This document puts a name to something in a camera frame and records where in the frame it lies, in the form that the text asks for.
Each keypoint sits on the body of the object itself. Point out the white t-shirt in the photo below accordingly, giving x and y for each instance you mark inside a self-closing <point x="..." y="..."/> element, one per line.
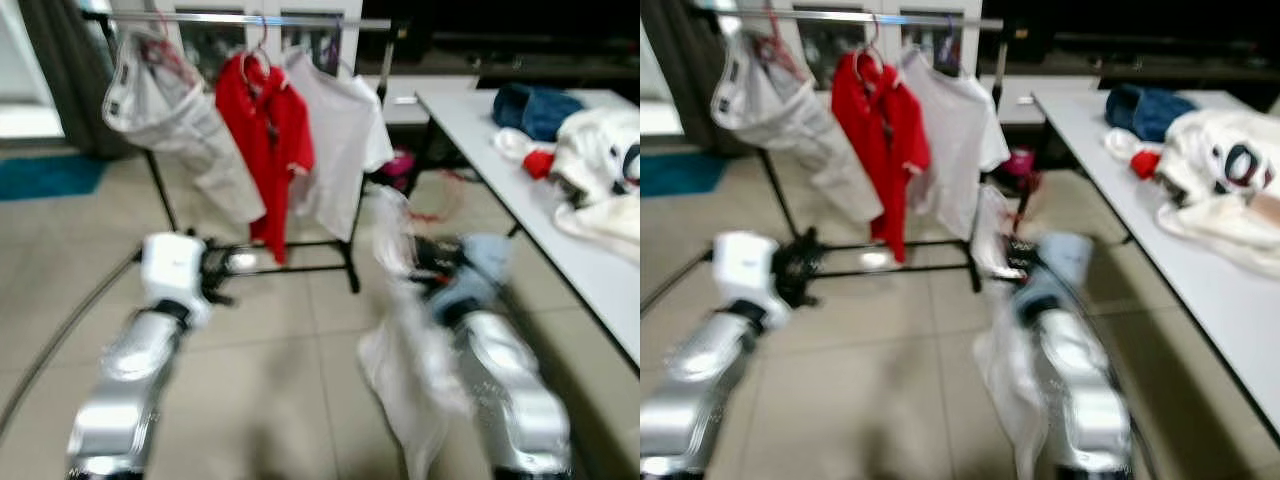
<point x="410" y="370"/>
<point x="340" y="140"/>
<point x="1005" y="370"/>
<point x="955" y="140"/>

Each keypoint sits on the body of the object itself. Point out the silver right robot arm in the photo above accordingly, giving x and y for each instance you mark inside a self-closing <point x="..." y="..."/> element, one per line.
<point x="510" y="400"/>
<point x="1080" y="400"/>

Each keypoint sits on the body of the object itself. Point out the purple clothes hanger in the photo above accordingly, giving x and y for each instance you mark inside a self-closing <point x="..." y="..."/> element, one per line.
<point x="950" y="55"/>
<point x="330" y="60"/>

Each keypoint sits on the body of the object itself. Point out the white table black edge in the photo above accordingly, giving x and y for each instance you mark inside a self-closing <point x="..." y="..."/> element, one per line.
<point x="520" y="230"/>
<point x="1130" y="220"/>

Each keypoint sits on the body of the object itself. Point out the pink vacuum cleaner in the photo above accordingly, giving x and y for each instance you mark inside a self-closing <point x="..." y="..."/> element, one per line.
<point x="1022" y="164"/>
<point x="400" y="168"/>

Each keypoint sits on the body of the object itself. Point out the small red cloth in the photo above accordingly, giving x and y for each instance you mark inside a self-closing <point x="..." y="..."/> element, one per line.
<point x="539" y="165"/>
<point x="1146" y="165"/>

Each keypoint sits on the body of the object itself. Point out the red polo shirt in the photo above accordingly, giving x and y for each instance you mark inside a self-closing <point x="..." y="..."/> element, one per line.
<point x="880" y="140"/>
<point x="265" y="140"/>

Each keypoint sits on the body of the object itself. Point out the white jeans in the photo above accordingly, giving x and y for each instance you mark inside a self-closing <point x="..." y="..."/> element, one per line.
<point x="800" y="125"/>
<point x="190" y="130"/>

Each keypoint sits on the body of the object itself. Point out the teal floor mat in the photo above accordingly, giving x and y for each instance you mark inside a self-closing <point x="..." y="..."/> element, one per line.
<point x="45" y="178"/>
<point x="680" y="175"/>

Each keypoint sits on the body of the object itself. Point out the cream white garment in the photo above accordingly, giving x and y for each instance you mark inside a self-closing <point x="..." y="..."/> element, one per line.
<point x="595" y="200"/>
<point x="1200" y="210"/>

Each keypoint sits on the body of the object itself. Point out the white low television bench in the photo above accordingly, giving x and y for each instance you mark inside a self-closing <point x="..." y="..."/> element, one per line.
<point x="1050" y="85"/>
<point x="430" y="82"/>

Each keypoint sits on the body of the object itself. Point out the blue denim jeans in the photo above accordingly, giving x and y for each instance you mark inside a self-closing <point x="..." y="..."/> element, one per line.
<point x="535" y="110"/>
<point x="1150" y="110"/>

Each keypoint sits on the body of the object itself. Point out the dark grey curtain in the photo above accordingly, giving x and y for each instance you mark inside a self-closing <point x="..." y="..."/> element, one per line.
<point x="690" y="90"/>
<point x="70" y="80"/>

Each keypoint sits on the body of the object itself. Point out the white cabinet glass doors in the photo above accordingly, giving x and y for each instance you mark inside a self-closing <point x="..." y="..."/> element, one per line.
<point x="355" y="50"/>
<point x="975" y="55"/>

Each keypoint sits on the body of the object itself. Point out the grey framed glass door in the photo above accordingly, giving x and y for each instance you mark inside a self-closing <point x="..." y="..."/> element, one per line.
<point x="20" y="60"/>
<point x="648" y="100"/>

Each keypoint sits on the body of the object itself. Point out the black television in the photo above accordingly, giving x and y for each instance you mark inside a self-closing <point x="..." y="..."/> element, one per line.
<point x="520" y="30"/>
<point x="1150" y="30"/>

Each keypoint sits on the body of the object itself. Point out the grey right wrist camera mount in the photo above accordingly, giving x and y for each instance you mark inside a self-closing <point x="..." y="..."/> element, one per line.
<point x="480" y="265"/>
<point x="1065" y="265"/>

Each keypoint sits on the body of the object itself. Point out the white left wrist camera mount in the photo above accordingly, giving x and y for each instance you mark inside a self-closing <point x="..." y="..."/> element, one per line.
<point x="748" y="275"/>
<point x="172" y="270"/>

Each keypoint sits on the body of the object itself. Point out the black clothes rack silver rail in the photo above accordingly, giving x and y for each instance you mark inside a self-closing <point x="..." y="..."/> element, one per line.
<point x="920" y="18"/>
<point x="300" y="20"/>

